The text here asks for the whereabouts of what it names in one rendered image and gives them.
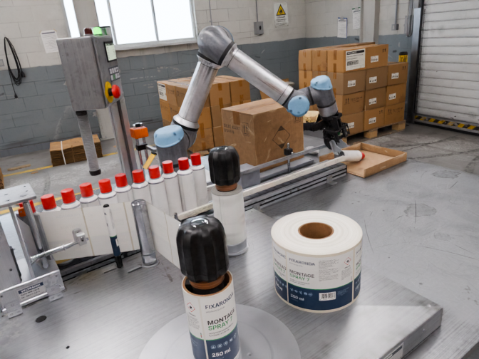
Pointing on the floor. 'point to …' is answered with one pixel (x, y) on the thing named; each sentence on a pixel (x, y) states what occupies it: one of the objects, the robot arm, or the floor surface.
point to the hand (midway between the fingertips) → (336, 152)
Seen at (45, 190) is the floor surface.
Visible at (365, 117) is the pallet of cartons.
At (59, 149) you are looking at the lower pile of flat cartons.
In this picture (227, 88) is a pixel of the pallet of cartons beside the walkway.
